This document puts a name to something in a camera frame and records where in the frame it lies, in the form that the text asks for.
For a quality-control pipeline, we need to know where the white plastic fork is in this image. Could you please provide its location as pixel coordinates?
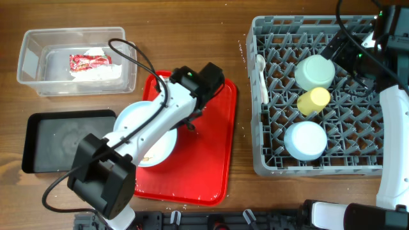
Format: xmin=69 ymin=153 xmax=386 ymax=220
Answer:
xmin=260 ymin=79 xmax=269 ymax=104

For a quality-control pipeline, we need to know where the black tray bin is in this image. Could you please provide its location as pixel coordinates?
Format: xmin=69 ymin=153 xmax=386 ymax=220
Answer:
xmin=22 ymin=109 xmax=116 ymax=174

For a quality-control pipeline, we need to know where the red snack wrapper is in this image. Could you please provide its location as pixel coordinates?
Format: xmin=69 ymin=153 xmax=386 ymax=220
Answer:
xmin=70 ymin=55 xmax=112 ymax=72

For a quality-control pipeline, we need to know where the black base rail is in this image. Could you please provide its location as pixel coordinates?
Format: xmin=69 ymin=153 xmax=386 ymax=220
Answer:
xmin=73 ymin=209 xmax=307 ymax=230

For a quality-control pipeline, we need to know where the yellow cup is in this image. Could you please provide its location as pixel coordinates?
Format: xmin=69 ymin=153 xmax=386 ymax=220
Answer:
xmin=297 ymin=87 xmax=331 ymax=116

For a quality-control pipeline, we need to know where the light blue bowl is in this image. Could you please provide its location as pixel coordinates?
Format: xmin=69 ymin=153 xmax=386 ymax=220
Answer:
xmin=284 ymin=121 xmax=327 ymax=161

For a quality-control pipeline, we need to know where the white plastic spoon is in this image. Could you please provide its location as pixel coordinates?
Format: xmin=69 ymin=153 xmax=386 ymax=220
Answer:
xmin=256 ymin=54 xmax=268 ymax=103

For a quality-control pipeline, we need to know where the clear plastic bin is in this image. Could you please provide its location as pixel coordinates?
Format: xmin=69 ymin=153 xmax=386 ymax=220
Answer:
xmin=17 ymin=27 xmax=137 ymax=96

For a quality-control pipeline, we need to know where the red serving tray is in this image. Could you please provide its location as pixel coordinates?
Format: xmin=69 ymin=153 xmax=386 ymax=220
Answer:
xmin=134 ymin=79 xmax=237 ymax=206

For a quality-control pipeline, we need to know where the white napkin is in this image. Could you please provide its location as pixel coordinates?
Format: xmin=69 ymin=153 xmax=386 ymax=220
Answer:
xmin=70 ymin=47 xmax=122 ymax=81

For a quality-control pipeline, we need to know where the green bowl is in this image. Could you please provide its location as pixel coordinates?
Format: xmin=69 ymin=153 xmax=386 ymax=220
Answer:
xmin=295 ymin=54 xmax=335 ymax=91

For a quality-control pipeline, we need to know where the grey dishwasher rack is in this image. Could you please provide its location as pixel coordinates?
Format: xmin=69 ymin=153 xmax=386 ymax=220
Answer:
xmin=246 ymin=15 xmax=383 ymax=176

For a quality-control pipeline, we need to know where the light blue plate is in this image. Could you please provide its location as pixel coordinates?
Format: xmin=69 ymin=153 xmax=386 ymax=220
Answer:
xmin=113 ymin=101 xmax=178 ymax=167

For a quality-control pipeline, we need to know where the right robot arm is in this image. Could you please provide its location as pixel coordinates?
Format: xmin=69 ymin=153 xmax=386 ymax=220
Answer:
xmin=297 ymin=5 xmax=408 ymax=229

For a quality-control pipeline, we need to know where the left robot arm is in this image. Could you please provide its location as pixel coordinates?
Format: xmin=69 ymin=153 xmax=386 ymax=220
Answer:
xmin=67 ymin=63 xmax=225 ymax=229

